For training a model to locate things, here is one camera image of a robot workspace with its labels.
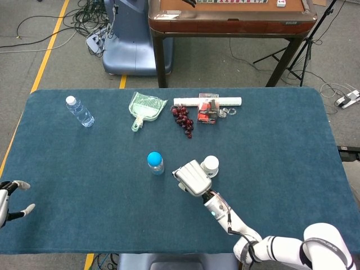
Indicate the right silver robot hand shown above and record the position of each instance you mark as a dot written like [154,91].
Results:
[195,178]

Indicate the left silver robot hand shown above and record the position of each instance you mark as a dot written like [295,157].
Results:
[3,202]

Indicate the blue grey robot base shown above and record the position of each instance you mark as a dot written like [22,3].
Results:
[129,42]

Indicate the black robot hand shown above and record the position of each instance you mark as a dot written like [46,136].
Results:
[189,2]

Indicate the white round jar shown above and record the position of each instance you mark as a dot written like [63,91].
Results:
[211,163]

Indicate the blue-capped clear bottle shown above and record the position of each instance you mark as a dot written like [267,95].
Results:
[155,160]

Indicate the dark red grape bunch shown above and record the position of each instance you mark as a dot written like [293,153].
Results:
[182,119]

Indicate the red black coffee box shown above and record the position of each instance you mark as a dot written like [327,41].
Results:
[207,114]

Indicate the clear plastic trinket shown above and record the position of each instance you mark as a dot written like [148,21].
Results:
[227,112]

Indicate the white rolled tube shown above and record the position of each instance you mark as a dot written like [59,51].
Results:
[185,101]

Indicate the light green dustpan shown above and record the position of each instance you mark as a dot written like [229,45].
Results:
[146,108]

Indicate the blue table cloth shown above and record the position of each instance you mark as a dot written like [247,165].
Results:
[112,202]

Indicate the grey blue robot torso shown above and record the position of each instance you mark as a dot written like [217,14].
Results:
[177,263]

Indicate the clear water bottle white cap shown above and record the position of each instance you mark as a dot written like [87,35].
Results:
[80,112]

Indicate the black metal table foot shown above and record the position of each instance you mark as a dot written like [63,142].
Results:
[348,153]

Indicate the brown mahjong table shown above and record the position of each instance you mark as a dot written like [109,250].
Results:
[225,25]

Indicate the white power strip with plugs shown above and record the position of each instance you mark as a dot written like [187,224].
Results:
[94,42]

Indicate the white power strip black plug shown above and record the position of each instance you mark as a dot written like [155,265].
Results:
[347,99]

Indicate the row of mahjong tiles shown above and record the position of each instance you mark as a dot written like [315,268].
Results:
[230,1]

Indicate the black tripod stand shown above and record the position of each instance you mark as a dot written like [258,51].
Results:
[310,38]

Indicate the single white mahjong tile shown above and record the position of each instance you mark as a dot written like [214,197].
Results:
[280,3]

